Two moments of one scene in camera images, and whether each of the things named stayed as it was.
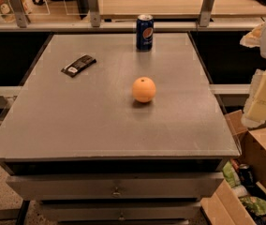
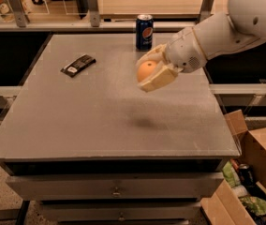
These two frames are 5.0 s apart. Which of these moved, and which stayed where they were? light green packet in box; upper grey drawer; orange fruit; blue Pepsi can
Moved: orange fruit
Stayed: blue Pepsi can; light green packet in box; upper grey drawer
